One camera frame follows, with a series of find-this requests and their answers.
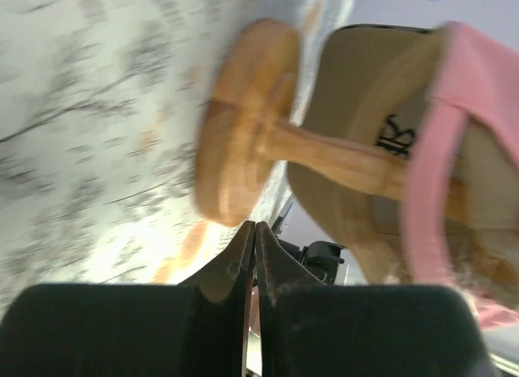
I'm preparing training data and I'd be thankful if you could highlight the beige baseball cap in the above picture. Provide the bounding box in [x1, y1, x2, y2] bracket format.
[283, 24, 519, 309]

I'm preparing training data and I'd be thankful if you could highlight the floral table mat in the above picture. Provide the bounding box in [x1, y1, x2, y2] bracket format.
[1, 0, 355, 309]

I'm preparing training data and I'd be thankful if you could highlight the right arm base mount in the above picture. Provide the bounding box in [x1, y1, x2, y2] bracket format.
[276, 233, 345, 285]

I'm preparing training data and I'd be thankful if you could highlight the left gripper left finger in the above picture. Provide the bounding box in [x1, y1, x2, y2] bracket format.
[1, 221, 255, 376]

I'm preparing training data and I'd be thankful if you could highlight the pink baseball cap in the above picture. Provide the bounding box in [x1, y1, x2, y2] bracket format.
[399, 20, 519, 333]

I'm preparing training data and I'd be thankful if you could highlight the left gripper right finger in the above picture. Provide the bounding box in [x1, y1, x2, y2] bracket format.
[255, 222, 497, 377]

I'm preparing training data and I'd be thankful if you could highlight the wooden hat stand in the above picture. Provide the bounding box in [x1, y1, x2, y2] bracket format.
[194, 18, 467, 228]

